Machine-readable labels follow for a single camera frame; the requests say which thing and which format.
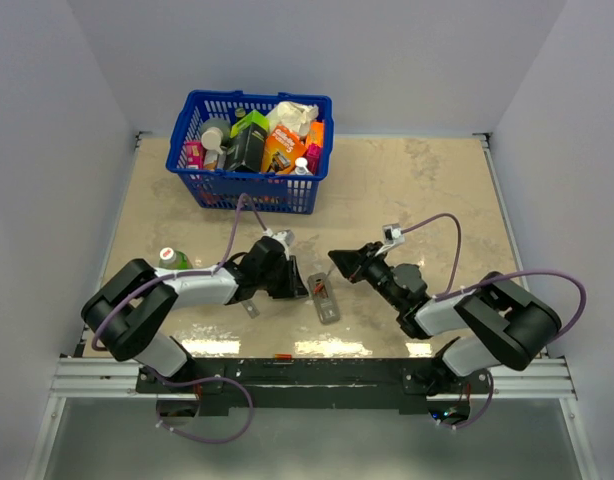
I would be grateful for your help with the white grey remote control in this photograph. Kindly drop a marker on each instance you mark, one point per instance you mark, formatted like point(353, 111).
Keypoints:
point(326, 305)

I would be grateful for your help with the white pump bottle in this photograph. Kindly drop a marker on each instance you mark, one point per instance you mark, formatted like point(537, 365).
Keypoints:
point(215, 134)

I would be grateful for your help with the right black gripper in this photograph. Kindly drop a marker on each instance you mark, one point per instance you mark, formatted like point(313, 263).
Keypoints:
point(355, 263)

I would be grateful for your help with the pink box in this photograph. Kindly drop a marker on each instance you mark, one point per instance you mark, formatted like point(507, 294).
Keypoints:
point(194, 155)

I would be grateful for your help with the crumpled white paper bag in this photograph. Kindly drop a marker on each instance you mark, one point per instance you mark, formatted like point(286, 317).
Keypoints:
point(294, 116)

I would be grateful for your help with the magenta small box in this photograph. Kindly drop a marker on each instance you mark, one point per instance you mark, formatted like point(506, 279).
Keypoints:
point(312, 155)

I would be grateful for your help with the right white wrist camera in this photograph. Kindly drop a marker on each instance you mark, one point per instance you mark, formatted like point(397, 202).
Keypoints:
point(393, 237)

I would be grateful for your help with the black green box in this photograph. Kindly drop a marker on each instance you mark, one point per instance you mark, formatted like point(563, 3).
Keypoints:
point(247, 142)

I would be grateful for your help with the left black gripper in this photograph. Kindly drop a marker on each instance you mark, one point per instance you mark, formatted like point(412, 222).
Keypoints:
point(293, 285)

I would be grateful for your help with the small white cap bottle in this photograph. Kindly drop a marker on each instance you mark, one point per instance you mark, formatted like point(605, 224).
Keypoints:
point(301, 167)

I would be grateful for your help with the grey battery cover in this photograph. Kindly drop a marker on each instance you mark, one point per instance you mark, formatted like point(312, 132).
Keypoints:
point(251, 308)

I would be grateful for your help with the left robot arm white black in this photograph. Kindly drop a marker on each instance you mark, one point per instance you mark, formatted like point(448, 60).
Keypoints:
point(126, 314)

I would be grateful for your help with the small screwdriver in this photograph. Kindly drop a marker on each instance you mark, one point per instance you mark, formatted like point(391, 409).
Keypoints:
point(331, 269)

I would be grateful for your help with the orange Gillette razor box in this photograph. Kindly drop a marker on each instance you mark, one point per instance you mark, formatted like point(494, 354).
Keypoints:
point(282, 148)

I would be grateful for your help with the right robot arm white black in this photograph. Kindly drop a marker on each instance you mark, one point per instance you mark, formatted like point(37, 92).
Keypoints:
point(509, 325)

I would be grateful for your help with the blue plastic basket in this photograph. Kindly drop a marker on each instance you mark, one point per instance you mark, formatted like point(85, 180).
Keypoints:
point(219, 189)

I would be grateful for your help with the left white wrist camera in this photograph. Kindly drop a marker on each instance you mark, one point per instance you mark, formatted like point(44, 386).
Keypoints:
point(284, 237)

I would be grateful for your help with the orange juice bottle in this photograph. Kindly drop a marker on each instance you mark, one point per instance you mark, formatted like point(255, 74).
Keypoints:
point(172, 259)

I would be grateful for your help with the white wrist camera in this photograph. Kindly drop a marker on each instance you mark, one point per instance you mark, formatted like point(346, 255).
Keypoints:
point(284, 237)
point(393, 237)

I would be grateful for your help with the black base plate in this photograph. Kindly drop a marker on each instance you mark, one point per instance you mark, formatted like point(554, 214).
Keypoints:
point(408, 385)

